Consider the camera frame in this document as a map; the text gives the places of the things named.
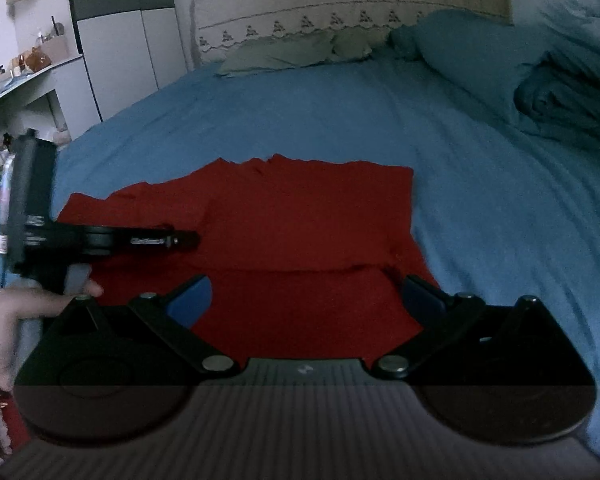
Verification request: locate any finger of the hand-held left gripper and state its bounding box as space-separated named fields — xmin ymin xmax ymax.
xmin=111 ymin=226 xmax=201 ymax=254

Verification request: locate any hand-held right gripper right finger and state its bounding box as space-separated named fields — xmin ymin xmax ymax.
xmin=377 ymin=275 xmax=571 ymax=381

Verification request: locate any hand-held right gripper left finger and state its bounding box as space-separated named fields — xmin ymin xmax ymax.
xmin=45 ymin=274 xmax=238 ymax=381

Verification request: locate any red garment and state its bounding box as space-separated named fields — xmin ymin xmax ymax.
xmin=54 ymin=152 xmax=442 ymax=361

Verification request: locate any person's left hand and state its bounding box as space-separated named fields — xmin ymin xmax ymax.
xmin=0 ymin=281 xmax=104 ymax=392

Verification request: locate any white desk shelf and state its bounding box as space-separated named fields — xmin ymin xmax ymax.
xmin=0 ymin=52 xmax=87 ymax=221

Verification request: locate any clutter of small desk items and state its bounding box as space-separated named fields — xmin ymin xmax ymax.
xmin=0 ymin=15 xmax=71 ymax=98

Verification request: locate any white and grey wardrobe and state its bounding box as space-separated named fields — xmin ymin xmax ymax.
xmin=65 ymin=0 xmax=190 ymax=124

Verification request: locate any bed with blue sheet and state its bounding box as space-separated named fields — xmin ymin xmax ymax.
xmin=0 ymin=7 xmax=600 ymax=466

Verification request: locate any grey-green pillow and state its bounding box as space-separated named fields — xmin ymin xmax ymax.
xmin=215 ymin=30 xmax=340 ymax=79
xmin=330 ymin=26 xmax=377 ymax=60

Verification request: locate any teal folded blanket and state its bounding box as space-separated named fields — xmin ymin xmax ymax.
xmin=513 ymin=57 xmax=600 ymax=142

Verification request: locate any blue pillow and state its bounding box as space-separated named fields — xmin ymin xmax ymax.
xmin=389 ymin=9 xmax=528 ymax=128

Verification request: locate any light blue rolled duvet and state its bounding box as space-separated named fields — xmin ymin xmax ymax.
xmin=509 ymin=0 xmax=600 ymax=83

